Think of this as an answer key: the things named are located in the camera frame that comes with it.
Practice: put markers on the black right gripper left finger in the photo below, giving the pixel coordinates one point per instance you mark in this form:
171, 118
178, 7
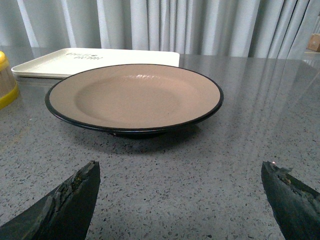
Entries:
65, 213

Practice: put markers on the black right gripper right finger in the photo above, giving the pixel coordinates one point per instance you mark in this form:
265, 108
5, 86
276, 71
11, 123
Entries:
295, 205

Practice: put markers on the tan plate with black rim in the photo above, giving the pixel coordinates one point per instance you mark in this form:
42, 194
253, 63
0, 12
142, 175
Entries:
135, 99

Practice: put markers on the cream rectangular tray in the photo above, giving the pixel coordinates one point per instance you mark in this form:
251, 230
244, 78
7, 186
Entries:
69, 61

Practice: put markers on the wooden steamer with yellow rims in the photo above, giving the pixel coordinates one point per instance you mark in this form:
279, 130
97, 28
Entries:
9, 90

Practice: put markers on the brown cardboard box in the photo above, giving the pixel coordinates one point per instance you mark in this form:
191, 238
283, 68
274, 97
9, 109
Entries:
314, 42

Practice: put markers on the grey curtain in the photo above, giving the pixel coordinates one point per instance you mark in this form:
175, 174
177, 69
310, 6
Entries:
277, 29

